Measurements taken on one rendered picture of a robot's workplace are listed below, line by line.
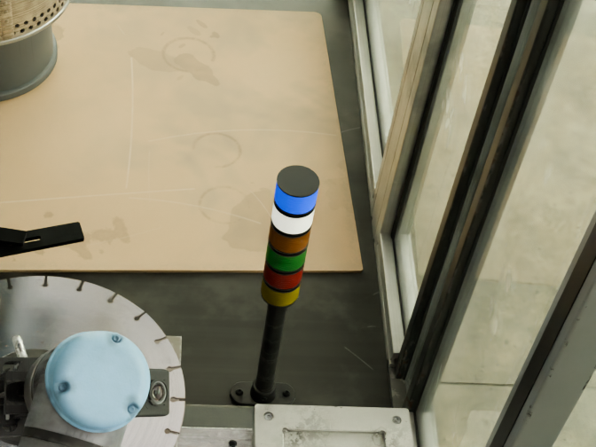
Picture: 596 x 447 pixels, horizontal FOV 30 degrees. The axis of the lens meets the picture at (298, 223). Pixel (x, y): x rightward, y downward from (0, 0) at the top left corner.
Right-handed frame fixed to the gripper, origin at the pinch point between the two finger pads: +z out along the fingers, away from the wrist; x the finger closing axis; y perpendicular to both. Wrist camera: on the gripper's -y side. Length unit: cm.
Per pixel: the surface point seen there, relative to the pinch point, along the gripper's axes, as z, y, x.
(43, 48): 52, -7, -58
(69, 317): 9.3, -3.6, -10.0
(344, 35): 53, -60, -66
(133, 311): 8.0, -10.7, -10.6
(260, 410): 3.8, -24.2, 1.1
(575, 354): -52, -27, 0
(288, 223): -10.1, -23.1, -17.8
